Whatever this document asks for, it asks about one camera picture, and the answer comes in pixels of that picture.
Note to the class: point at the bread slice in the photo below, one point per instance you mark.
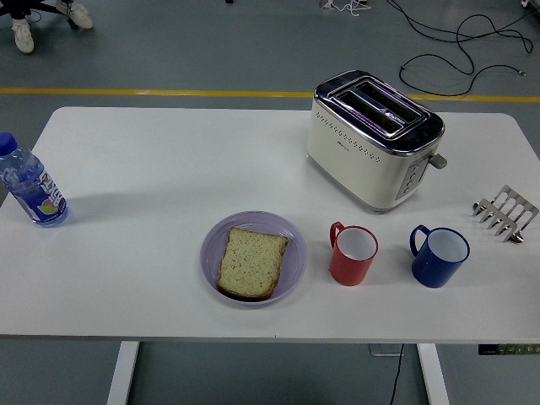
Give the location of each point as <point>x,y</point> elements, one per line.
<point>251,263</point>

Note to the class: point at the clear bottle with blue cap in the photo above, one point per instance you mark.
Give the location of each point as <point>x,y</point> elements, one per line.
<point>29,185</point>

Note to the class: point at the blue cup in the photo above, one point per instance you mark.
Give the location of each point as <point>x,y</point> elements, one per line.
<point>432,270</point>

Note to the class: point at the black table control panel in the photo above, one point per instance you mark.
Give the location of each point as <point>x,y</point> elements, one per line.
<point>508,349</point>

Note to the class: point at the person's white shoe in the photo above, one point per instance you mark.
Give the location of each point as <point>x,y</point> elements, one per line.
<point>23,36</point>
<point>78,14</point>

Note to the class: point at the white table leg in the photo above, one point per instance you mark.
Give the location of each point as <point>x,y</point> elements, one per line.
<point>123,373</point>
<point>432,375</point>

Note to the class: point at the red cup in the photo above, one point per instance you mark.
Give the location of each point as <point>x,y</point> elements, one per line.
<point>348,268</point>

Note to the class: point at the purple round plate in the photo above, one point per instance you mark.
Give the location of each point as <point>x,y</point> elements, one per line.
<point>291,253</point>

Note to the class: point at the grey box under table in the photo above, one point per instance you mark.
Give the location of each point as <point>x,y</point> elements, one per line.
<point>381,350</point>

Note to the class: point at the metal toast rack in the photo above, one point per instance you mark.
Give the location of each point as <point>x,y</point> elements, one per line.
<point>502,211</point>

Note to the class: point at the cream and chrome toaster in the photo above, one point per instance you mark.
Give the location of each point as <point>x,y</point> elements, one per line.
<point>358,169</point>

